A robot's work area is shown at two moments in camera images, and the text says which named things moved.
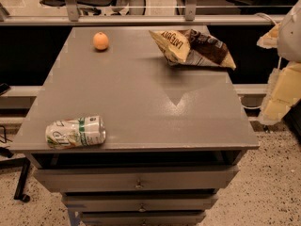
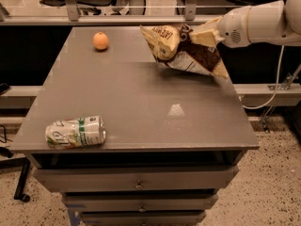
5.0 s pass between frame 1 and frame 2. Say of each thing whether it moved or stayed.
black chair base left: stayed
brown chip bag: moved
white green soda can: stayed
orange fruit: stayed
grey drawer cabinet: stayed
